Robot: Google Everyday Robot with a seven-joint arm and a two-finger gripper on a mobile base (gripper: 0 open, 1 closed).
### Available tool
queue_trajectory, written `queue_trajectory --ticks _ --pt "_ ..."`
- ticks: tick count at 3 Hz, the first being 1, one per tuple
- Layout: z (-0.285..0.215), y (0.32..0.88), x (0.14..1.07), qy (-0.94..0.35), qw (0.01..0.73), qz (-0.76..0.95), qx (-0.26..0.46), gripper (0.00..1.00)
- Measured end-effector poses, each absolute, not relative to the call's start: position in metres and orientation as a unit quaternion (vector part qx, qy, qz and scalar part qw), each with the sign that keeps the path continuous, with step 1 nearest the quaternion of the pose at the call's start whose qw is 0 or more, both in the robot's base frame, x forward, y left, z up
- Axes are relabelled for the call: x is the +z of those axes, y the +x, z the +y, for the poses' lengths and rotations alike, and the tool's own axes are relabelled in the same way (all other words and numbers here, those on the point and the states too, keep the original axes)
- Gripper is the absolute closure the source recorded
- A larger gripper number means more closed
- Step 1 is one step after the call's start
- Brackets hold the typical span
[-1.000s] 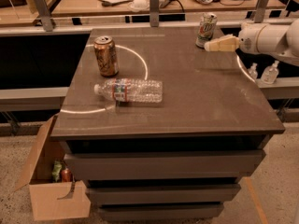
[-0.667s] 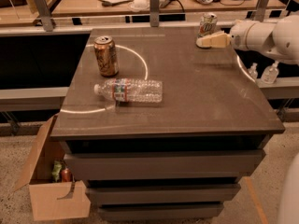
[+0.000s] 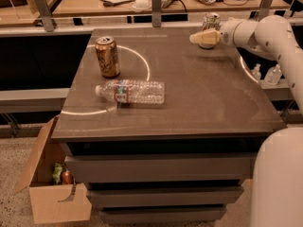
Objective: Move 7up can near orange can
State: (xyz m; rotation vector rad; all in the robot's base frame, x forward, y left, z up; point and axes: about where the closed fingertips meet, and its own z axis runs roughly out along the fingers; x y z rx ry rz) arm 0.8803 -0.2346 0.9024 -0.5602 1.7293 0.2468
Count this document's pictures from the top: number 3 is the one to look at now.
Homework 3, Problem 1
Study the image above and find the metal bracket left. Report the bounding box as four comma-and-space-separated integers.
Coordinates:
34, 0, 55, 32

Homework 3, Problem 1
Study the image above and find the open cardboard box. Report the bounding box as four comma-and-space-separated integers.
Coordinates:
14, 117, 92, 224

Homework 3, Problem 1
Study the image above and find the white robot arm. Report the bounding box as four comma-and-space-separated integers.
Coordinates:
189, 15, 303, 227

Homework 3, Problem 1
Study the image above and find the metal bracket right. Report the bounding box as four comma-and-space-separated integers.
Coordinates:
255, 0, 273, 21

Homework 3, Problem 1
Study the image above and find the orange soda can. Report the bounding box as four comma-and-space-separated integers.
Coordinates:
95, 36, 120, 79

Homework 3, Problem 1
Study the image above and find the white face mask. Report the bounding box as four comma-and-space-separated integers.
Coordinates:
131, 0, 151, 12

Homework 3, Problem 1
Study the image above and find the green snack bag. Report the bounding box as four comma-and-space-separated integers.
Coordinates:
52, 162, 63, 184

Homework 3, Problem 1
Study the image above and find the clear plastic water bottle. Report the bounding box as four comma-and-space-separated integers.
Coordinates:
95, 79, 165, 104

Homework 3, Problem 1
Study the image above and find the red can in box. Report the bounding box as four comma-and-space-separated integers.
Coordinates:
62, 171, 73, 184

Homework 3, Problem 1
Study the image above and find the metal bracket middle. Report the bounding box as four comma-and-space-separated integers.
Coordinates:
151, 0, 162, 27

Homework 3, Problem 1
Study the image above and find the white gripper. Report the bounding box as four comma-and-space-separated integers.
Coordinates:
189, 18, 250, 47

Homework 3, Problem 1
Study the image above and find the white green 7up can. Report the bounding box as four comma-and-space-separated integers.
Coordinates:
199, 12, 221, 49

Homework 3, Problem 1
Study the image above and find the clear bottle on shelf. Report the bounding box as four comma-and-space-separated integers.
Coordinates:
251, 63, 261, 81
264, 64, 282, 85

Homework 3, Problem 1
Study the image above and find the grey drawer cabinet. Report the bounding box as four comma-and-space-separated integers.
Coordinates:
52, 27, 284, 224

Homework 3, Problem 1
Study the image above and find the metal bracket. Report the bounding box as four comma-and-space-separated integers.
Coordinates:
151, 0, 162, 27
34, 0, 55, 32
255, 0, 273, 21

